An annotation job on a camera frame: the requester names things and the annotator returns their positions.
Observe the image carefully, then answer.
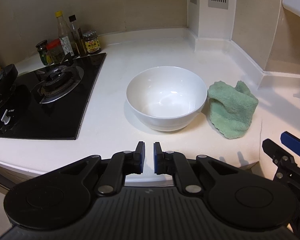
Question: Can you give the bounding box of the white ceramic bowl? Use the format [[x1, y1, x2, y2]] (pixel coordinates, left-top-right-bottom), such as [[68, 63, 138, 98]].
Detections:
[[126, 66, 207, 132]]

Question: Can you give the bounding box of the black glass gas stove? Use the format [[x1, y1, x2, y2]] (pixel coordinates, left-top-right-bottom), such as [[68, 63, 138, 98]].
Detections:
[[0, 53, 106, 140]]

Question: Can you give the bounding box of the red lid spice jar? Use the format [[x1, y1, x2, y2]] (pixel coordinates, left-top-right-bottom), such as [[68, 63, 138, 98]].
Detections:
[[46, 39, 65, 64]]

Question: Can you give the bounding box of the dark soy sauce bottle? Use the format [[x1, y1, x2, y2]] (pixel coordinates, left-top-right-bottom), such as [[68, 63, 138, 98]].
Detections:
[[69, 15, 87, 57]]

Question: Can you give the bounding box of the black pan on stove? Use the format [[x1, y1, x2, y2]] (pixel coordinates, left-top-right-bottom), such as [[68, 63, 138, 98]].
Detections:
[[0, 64, 18, 94]]

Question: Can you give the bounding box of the brown sauce jar yellow label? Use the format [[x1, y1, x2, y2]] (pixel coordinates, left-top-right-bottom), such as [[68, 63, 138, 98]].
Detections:
[[83, 30, 102, 54]]

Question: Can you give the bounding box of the green label dark jar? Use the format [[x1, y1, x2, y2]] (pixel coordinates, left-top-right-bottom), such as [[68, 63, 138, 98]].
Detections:
[[36, 40, 53, 66]]

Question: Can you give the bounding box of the green microfibre cloth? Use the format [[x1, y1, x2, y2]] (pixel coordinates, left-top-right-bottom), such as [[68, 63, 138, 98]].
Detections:
[[207, 81, 258, 139]]

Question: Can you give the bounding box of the clear bottle yellow cap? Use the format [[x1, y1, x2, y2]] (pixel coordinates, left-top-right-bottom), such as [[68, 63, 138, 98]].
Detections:
[[55, 10, 75, 57]]

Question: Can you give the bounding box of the round gas burner grate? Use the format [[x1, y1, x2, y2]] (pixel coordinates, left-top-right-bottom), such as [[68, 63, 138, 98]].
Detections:
[[31, 65, 84, 104]]

